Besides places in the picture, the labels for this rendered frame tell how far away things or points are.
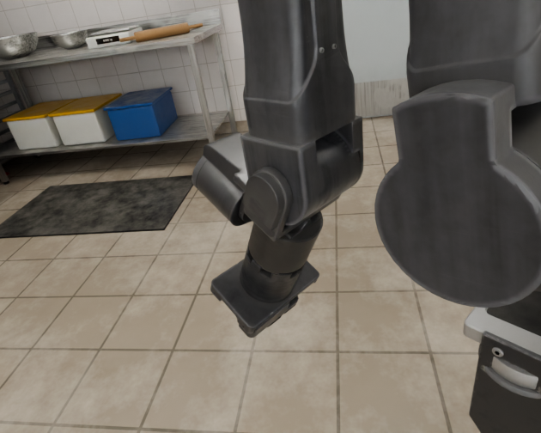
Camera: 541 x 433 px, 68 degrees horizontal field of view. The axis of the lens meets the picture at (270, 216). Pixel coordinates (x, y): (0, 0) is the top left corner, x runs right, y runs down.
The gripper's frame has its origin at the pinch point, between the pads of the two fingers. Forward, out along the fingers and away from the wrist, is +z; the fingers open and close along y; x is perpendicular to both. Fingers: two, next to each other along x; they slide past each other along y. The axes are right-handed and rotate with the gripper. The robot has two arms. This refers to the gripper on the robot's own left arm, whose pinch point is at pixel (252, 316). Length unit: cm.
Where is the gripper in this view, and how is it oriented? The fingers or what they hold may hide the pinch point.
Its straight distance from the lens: 50.1
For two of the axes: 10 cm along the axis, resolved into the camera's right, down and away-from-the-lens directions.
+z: -1.9, 6.3, 7.5
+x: 6.7, 6.4, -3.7
